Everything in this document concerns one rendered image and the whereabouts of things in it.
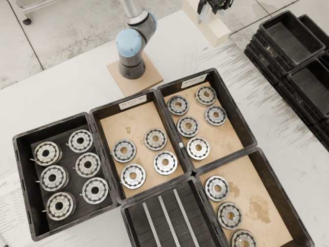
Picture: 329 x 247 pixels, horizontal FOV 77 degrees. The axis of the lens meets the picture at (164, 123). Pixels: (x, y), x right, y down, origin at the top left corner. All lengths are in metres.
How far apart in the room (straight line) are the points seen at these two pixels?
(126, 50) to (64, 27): 1.58
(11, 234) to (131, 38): 1.01
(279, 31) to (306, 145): 1.00
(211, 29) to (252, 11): 1.94
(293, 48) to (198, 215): 1.46
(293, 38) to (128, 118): 1.47
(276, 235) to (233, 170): 0.29
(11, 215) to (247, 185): 1.05
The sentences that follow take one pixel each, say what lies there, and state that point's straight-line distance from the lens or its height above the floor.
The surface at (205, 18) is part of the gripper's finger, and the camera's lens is 0.89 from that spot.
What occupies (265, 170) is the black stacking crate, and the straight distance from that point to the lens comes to 0.95.
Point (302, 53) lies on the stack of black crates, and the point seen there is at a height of 0.49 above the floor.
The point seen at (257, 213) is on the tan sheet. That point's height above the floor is 0.83.
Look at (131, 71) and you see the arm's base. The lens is 1.13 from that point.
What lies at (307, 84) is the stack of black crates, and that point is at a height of 0.38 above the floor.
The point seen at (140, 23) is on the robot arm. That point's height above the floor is 0.96.
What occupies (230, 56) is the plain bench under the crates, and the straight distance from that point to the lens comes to 1.38.
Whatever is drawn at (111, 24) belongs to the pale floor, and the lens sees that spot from 2.45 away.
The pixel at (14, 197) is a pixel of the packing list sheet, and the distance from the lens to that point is 1.21.
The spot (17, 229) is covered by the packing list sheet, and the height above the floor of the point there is 0.70.
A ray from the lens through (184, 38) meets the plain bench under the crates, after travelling 1.38.
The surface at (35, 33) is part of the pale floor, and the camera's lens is 2.60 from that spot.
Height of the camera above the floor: 1.73
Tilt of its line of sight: 71 degrees down
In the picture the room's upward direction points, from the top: 10 degrees clockwise
